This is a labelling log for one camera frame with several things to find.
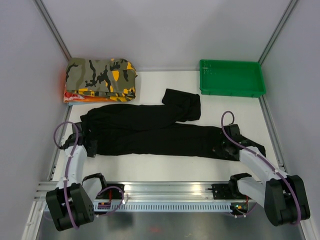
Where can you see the aluminium mounting rail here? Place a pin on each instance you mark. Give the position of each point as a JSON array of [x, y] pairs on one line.
[[175, 192]]

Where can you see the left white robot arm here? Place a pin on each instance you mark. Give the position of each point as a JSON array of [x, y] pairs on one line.
[[71, 203]]

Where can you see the orange folded trousers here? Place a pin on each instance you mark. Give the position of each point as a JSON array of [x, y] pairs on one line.
[[72, 98]]

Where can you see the green plastic tray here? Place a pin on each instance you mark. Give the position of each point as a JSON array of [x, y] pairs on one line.
[[231, 78]]

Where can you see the white slotted cable duct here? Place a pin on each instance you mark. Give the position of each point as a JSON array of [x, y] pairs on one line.
[[176, 207]]

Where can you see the black trousers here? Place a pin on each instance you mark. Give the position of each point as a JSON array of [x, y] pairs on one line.
[[166, 129]]

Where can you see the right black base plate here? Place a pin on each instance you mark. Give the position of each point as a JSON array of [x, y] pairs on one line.
[[221, 191]]

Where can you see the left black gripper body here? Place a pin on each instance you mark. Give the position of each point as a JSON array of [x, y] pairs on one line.
[[92, 150]]

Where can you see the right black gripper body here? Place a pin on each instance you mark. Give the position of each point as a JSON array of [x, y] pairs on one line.
[[221, 148]]

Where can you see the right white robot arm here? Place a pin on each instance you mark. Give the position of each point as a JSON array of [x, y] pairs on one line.
[[282, 196]]

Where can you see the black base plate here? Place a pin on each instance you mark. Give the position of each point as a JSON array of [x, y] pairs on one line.
[[221, 191], [115, 191]]

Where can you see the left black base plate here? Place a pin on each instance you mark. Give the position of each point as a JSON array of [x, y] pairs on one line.
[[115, 191]]

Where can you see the camouflage folded trousers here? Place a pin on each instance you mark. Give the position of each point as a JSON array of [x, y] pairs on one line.
[[110, 78]]

